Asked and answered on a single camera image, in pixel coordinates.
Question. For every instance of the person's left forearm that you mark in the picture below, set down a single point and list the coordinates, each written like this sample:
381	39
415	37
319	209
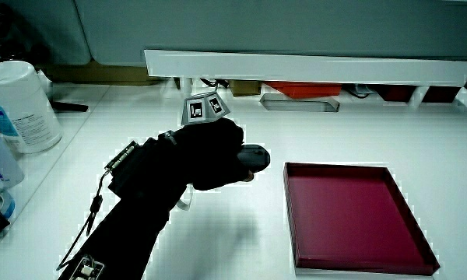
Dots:
132	218

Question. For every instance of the dark red box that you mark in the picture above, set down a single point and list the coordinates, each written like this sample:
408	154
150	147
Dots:
395	93
441	94

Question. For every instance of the flat black object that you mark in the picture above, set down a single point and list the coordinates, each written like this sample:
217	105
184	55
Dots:
68	106

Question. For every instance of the orange box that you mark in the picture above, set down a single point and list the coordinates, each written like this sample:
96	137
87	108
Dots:
307	89

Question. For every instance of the black mouse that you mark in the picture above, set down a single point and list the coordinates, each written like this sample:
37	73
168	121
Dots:
257	157

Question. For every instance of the white labelled bucket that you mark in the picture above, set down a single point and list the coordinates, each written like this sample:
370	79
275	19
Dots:
19	105

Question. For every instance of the clear acrylic holder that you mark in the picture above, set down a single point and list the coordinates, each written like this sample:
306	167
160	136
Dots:
332	105

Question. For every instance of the dark red tray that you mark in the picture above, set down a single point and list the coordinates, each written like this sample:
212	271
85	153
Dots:
346	218

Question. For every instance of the white desk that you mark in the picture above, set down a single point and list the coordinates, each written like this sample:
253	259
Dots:
334	134

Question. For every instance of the olive brown box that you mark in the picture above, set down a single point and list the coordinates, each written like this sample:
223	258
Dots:
244	88

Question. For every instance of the white monitor riser shelf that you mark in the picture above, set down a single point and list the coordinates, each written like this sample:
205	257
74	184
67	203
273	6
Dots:
296	68

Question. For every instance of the person's left hand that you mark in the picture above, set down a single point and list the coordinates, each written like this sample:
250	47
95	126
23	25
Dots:
208	151

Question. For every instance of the brown cardboard box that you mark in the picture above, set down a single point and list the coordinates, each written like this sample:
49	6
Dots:
101	74

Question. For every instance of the blue tape roll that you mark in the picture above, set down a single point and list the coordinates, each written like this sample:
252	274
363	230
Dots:
8	202

